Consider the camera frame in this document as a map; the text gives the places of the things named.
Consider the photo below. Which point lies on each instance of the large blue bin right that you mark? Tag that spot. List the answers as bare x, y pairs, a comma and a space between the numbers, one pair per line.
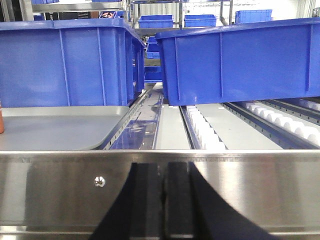
277, 59

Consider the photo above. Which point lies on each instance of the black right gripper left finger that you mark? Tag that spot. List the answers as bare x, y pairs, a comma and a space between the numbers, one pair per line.
136, 214

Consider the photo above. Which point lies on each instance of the orange capacitor cylinder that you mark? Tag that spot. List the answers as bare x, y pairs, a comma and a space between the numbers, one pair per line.
2, 127

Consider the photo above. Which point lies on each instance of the white roller track right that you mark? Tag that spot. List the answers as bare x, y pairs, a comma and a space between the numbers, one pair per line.
286, 119

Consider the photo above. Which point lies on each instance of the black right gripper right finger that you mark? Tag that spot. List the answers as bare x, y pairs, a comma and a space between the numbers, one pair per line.
195, 211

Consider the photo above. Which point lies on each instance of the stainless steel shelf rail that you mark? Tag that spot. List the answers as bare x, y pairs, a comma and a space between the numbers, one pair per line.
64, 195

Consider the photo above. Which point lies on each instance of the grey metal tray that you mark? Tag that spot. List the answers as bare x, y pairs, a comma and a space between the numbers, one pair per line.
58, 128

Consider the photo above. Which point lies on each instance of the blue bin far shelf middle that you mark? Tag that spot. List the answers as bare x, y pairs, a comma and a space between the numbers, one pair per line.
200, 20

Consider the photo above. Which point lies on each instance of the large blue bin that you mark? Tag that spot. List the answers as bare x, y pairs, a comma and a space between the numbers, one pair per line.
277, 59
82, 62

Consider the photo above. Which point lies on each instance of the large blue bin left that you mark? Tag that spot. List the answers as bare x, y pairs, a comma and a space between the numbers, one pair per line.
82, 62

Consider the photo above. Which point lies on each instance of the blue bin shelf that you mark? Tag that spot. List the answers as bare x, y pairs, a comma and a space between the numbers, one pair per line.
253, 16
200, 20
155, 21

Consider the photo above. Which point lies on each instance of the white roller track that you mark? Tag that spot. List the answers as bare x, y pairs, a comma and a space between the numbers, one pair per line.
206, 135
286, 119

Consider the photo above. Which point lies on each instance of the blue bin far shelf right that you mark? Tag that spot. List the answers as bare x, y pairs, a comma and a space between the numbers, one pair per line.
253, 16

